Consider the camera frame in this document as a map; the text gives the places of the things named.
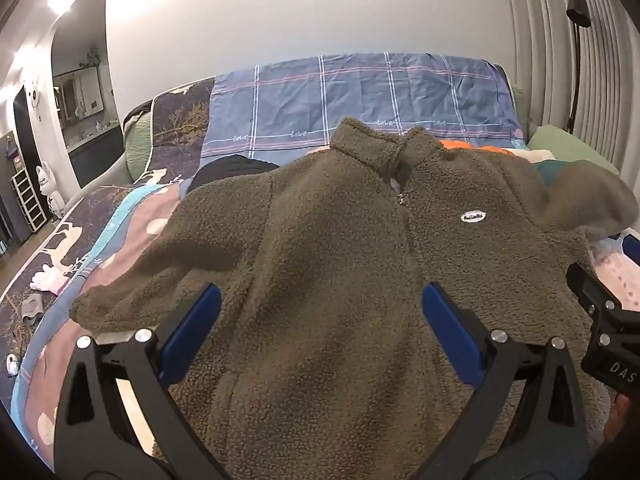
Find dark cabinet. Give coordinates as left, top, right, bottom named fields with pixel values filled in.
left=67, top=125, right=124, bottom=188

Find black cloth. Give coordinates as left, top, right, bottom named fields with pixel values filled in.
left=192, top=155, right=281, bottom=193

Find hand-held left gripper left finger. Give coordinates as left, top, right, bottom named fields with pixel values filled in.
left=52, top=282, right=223, bottom=480

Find teal garment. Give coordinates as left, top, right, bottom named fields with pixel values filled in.
left=532, top=159, right=571, bottom=186

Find person's right hand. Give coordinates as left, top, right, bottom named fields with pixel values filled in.
left=602, top=394, right=640, bottom=448

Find orange folded garment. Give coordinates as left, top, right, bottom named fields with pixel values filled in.
left=440, top=140, right=516, bottom=159

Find white cat figurine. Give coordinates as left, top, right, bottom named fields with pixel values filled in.
left=36, top=161, right=66, bottom=218

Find light green pillow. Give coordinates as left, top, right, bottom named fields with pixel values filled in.
left=527, top=125, right=621, bottom=176

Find wall mirror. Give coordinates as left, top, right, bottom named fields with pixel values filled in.
left=52, top=67, right=104, bottom=127

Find green ribbed cushion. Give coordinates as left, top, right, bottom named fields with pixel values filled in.
left=123, top=110, right=153, bottom=181

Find deer print bed cover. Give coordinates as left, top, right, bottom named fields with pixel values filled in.
left=10, top=77, right=216, bottom=461

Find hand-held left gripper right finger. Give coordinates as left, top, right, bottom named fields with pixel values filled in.
left=421, top=282, right=586, bottom=480

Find blue plaid sheet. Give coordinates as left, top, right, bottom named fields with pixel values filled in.
left=200, top=51, right=521, bottom=161

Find olive fleece jacket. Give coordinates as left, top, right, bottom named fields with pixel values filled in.
left=70, top=117, right=638, bottom=480

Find white shelf rack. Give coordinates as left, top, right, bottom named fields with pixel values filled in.
left=11, top=166, right=48, bottom=233

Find white gloves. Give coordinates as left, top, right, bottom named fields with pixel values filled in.
left=31, top=265, right=68, bottom=293

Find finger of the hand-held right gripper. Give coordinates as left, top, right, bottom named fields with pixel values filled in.
left=566, top=261, right=626, bottom=321

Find grey pleated curtain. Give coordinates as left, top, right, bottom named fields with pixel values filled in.
left=505, top=0, right=640, bottom=161

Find white bear wall decoration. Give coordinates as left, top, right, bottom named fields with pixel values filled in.
left=22, top=72, right=42, bottom=121

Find black floor lamp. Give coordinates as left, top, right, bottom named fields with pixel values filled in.
left=566, top=0, right=593, bottom=133

